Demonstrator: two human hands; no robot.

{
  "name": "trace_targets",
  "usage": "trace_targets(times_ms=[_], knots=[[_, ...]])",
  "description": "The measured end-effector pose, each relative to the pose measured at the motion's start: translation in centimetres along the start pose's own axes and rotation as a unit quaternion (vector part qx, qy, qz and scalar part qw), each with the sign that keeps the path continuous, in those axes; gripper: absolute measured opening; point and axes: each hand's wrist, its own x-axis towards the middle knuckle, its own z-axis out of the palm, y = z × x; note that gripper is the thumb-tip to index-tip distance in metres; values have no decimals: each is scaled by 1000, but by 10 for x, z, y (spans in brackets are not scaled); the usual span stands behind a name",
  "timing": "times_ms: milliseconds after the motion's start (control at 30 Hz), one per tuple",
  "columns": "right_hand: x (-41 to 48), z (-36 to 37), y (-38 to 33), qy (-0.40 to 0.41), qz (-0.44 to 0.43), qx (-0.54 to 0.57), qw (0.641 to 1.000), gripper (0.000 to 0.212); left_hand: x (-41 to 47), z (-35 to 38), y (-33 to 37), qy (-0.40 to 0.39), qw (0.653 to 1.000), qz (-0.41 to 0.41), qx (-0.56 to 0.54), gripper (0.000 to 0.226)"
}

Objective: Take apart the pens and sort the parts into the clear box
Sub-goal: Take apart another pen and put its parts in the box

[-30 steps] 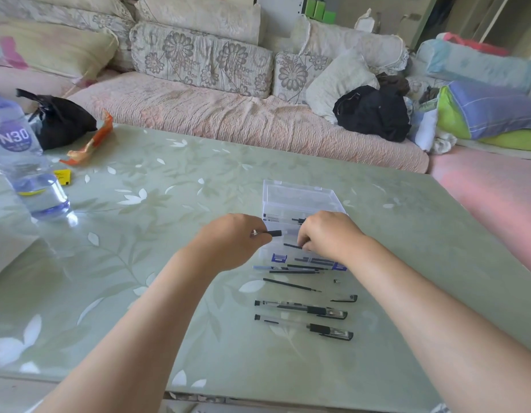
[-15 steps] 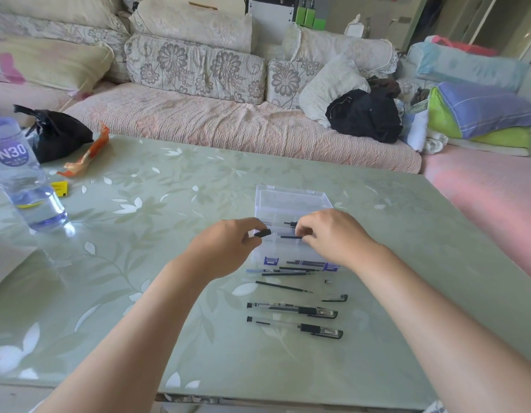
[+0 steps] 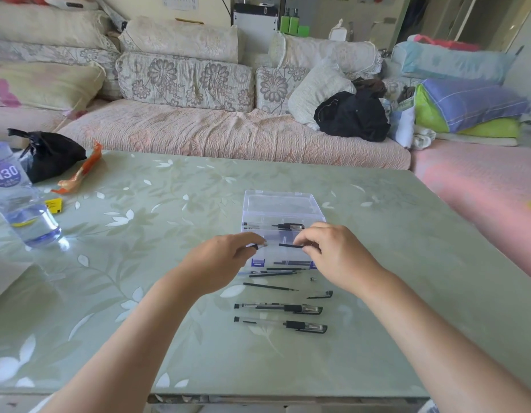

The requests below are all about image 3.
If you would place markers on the clear black-capped gel pen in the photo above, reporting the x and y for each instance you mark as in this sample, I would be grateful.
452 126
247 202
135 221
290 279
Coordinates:
278 232
291 263
306 326
289 226
299 308
259 246

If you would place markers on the yellow tag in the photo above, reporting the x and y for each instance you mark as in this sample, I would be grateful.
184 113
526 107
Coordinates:
54 205

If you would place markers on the grey table frame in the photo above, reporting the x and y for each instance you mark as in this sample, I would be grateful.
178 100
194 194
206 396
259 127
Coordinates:
291 402

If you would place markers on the person's right hand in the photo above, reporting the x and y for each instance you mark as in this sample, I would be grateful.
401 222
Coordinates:
342 258

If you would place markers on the white wall calendar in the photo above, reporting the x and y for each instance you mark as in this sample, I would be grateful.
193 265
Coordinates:
180 0

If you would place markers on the black pen cap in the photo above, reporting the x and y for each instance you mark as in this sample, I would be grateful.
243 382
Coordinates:
323 295

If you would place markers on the person's left hand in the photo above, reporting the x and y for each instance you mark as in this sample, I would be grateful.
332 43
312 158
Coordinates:
218 262

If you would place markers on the clear water bottle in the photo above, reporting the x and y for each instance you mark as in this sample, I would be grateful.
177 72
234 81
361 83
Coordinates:
26 215

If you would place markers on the person's right forearm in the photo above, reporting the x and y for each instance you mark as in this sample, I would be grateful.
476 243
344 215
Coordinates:
450 344

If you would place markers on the salmon pink sofa seat cover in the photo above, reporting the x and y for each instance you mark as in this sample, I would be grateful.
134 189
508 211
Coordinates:
476 180

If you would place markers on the brown wooden stick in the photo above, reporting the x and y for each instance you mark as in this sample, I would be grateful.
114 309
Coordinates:
189 20

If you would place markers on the clear plastic storage box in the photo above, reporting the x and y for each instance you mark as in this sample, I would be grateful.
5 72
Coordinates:
282 202

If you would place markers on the green bottle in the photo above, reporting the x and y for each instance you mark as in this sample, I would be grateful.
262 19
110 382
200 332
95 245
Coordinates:
285 23
294 23

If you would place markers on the person's left forearm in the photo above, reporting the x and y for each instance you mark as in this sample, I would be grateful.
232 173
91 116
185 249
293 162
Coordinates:
123 357

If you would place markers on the orange snack wrapper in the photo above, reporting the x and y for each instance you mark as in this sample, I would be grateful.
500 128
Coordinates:
89 164

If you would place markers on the white device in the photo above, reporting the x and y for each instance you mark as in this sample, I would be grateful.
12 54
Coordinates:
72 2

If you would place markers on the pink quilted sofa seat cover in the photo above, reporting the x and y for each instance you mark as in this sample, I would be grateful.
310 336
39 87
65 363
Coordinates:
226 133

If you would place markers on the white and blue cloth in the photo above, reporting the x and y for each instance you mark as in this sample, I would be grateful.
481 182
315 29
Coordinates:
403 126

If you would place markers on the white tissue pack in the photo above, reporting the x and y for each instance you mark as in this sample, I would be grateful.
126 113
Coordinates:
337 33

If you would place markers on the cream sofa bolster cushion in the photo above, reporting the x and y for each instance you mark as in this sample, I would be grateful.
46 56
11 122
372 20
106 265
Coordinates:
179 39
46 24
325 53

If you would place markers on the white paper bag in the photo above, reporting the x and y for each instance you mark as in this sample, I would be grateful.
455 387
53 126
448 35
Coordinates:
5 279

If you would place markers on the brown garment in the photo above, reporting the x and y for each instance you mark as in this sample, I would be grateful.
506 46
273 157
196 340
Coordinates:
370 85

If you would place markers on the pale pink sofa seat cover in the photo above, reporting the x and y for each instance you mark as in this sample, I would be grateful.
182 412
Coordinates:
20 122

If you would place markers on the pink cloth item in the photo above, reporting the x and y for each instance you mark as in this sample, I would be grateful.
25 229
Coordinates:
1 95

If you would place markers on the white textured pillow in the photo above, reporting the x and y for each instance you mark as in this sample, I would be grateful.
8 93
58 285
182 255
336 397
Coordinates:
315 94

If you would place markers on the white cabinet with black frame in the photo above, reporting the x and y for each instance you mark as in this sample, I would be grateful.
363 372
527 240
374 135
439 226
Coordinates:
255 32

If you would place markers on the white towel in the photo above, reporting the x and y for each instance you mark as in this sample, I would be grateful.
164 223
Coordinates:
424 138

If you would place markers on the black plastic bag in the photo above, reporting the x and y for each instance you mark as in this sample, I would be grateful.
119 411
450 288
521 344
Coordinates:
48 155

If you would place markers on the floral sofa back cushion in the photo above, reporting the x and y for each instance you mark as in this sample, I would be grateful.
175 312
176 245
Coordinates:
395 88
76 53
273 89
186 81

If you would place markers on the pale yellow pillow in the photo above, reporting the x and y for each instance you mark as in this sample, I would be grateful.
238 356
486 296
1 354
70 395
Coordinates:
48 85

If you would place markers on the black clothing bundle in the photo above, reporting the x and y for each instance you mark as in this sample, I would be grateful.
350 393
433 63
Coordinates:
353 116

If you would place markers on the light blue bolster pillow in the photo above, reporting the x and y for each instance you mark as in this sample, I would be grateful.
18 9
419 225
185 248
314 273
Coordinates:
452 61

